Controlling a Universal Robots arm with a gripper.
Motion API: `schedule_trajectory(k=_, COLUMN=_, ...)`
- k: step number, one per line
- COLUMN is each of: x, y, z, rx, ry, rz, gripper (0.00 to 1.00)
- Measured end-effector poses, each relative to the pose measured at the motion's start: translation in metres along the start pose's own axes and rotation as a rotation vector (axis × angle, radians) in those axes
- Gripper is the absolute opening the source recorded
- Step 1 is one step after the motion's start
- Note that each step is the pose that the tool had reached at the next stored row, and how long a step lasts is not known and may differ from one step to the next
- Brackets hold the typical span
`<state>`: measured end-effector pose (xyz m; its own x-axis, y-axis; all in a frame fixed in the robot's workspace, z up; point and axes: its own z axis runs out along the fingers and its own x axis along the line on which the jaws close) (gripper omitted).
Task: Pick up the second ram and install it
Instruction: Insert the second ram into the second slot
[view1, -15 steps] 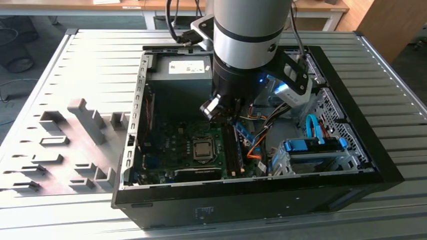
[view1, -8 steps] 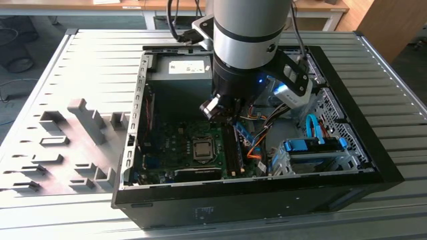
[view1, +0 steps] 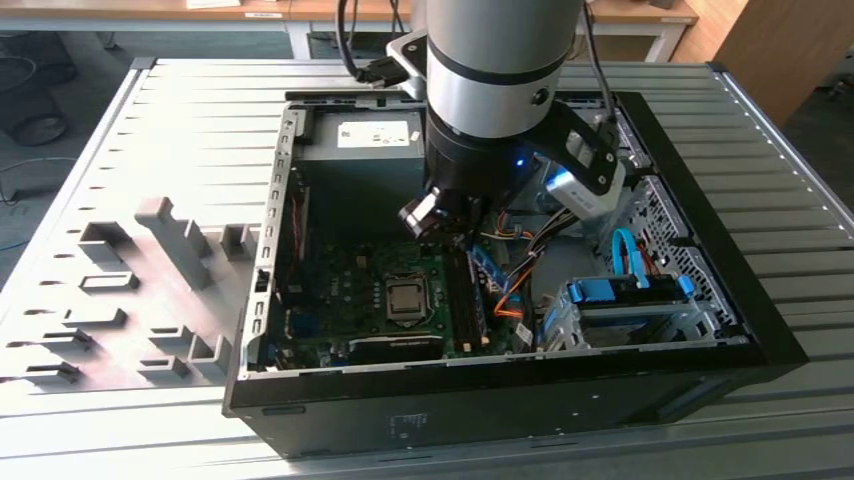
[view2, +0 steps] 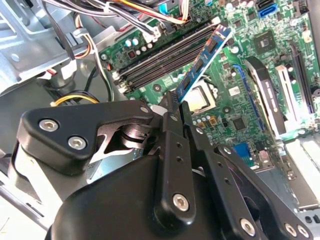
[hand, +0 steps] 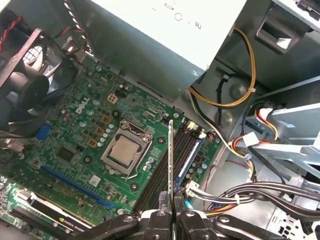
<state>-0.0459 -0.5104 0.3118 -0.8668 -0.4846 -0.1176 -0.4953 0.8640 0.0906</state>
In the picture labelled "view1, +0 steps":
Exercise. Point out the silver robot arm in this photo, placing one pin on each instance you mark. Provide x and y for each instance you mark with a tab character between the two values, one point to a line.
494	40

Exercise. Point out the black RAM slot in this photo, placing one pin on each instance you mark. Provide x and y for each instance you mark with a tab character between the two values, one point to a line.
461	300

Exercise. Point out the white power supply label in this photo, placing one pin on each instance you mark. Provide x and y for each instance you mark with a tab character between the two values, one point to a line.
374	134

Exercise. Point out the grey power supply unit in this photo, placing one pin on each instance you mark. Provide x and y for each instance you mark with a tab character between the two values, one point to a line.
361	190

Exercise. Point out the silver CPU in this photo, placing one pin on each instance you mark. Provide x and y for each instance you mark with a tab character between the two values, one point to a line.
407	298

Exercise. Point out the blue disk carrier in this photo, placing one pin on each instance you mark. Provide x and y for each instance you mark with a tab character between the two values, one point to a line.
555	330
594	292

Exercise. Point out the green motherboard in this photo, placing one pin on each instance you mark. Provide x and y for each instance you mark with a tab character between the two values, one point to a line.
347	300

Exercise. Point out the CPU socket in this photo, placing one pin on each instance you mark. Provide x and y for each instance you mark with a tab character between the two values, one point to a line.
407	321

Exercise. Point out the black disk drive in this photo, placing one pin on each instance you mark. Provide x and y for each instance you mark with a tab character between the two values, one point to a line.
654	295

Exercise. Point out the black graphics card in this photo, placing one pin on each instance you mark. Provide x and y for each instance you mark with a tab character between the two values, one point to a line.
394	350

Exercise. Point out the white paper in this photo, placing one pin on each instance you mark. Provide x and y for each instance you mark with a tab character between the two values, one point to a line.
214	4

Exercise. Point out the wooden cabinet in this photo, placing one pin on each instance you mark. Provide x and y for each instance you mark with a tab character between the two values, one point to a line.
768	50

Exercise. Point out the black PC case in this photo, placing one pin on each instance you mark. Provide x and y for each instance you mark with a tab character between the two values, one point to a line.
467	415

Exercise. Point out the grey parts rack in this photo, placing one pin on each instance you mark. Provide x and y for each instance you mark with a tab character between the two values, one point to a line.
167	320

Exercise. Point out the black chair base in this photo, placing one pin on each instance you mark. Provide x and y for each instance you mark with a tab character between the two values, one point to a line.
837	87

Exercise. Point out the wooden desk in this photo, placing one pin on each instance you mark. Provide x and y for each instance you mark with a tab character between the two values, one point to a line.
134	12

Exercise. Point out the black camera bracket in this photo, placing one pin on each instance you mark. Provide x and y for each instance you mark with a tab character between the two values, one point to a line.
574	130

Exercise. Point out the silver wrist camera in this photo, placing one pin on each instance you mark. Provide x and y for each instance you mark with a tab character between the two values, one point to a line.
588	197

